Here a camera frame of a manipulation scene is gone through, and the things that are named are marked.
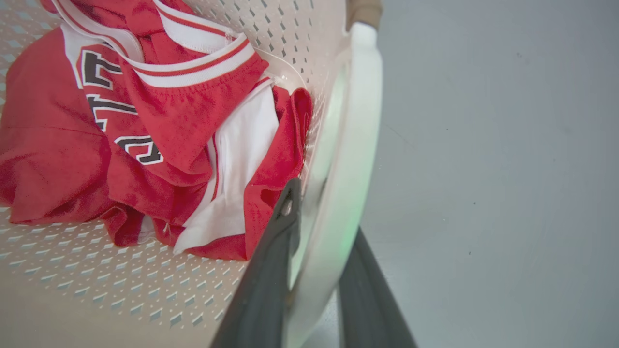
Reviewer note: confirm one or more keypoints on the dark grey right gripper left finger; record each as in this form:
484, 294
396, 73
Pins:
263, 290

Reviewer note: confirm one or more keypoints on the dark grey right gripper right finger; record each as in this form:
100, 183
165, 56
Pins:
370, 299

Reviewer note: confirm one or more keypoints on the white perforated plastic laundry basket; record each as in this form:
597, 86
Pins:
87, 285

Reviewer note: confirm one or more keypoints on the red and white basketball jersey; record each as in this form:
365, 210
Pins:
159, 130

